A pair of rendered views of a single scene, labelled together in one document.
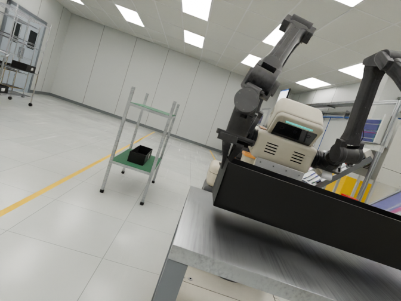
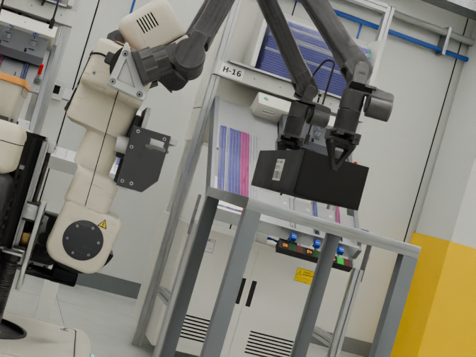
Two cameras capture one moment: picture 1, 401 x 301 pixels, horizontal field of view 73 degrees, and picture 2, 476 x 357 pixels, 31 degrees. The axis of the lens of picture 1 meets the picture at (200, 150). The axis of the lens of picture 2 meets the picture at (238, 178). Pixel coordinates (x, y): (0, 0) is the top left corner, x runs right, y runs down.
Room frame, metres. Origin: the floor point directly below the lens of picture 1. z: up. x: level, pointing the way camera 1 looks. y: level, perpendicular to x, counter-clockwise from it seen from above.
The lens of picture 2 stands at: (1.31, 2.02, 0.79)
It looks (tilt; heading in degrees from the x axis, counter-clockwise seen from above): 1 degrees up; 260
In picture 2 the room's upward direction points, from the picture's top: 16 degrees clockwise
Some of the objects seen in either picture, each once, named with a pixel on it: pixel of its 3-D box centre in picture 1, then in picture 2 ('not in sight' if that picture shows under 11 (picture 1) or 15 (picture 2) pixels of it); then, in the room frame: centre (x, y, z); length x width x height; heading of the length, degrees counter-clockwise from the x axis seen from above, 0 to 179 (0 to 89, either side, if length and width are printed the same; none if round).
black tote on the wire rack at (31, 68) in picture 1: (24, 66); not in sight; (5.88, 4.23, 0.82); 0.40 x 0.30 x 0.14; 11
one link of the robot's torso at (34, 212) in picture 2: not in sight; (62, 246); (1.30, -0.42, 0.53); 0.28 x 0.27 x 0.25; 90
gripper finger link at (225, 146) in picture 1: (232, 153); (337, 152); (0.72, -0.08, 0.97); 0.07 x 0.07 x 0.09; 0
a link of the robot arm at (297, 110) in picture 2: not in sight; (299, 112); (0.71, -0.64, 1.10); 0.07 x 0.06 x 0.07; 9
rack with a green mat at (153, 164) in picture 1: (144, 143); not in sight; (3.07, 0.64, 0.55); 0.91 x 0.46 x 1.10; 5
